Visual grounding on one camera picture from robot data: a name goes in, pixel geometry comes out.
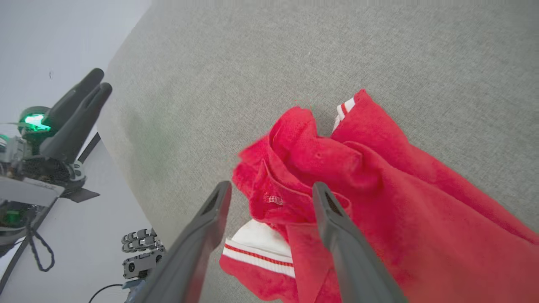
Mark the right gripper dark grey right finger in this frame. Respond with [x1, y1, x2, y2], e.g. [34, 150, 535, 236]
[312, 181, 408, 303]

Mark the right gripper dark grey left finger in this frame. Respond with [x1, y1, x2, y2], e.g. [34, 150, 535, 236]
[125, 181, 233, 303]

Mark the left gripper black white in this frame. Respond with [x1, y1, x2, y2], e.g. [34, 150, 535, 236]
[0, 68, 113, 207]

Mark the red and white garment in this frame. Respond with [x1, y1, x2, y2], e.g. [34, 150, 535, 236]
[219, 88, 539, 303]

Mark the dark baseboard strip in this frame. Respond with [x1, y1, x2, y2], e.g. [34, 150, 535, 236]
[77, 132, 102, 164]

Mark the grey robotic hand model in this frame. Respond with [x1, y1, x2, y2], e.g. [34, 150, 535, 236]
[121, 229, 167, 280]

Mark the grey fabric sofa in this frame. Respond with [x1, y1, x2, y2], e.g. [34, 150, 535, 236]
[96, 0, 539, 303]

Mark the thin black floor cable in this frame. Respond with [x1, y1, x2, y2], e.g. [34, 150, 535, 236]
[88, 284, 127, 303]

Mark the black braided left gripper cable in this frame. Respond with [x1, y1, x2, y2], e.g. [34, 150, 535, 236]
[0, 219, 56, 293]

